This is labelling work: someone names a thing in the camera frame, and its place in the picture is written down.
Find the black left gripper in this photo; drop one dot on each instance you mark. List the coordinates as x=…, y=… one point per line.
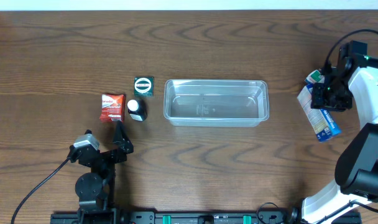
x=123, y=144

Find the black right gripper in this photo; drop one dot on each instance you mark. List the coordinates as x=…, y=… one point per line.
x=331, y=101

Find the white green Panadol pack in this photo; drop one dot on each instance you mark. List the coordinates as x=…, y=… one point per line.
x=315, y=77

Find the blue Kool Fever box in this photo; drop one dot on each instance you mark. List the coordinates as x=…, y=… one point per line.
x=323, y=124

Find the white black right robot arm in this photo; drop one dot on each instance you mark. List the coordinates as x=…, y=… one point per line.
x=352, y=82

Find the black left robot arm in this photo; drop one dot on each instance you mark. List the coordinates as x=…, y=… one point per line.
x=95, y=189

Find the red Panadol ActiFast pack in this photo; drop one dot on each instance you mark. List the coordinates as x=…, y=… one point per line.
x=112, y=108

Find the clear plastic container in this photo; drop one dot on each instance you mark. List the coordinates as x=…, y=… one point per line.
x=216, y=103

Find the dark syrup bottle white cap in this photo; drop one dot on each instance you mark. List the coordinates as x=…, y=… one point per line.
x=136, y=110

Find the green Zam-Buk box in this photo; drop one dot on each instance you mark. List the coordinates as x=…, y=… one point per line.
x=144, y=86

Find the black mounting rail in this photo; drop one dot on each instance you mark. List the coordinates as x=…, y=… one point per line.
x=207, y=217

